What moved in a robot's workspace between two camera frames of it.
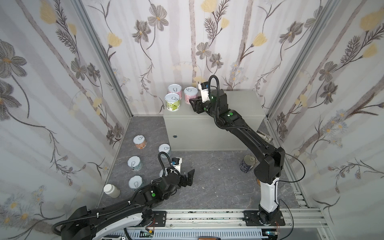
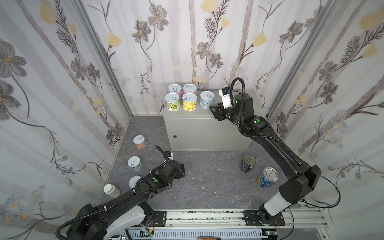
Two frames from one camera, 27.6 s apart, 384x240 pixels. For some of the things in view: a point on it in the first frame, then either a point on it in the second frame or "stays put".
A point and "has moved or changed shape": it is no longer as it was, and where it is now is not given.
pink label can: (175, 88) stays put
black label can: (248, 161) stays put
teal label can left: (134, 162) stays put
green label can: (172, 102) stays put
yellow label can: (161, 172) has moved or changed shape
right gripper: (198, 105) to (219, 112)
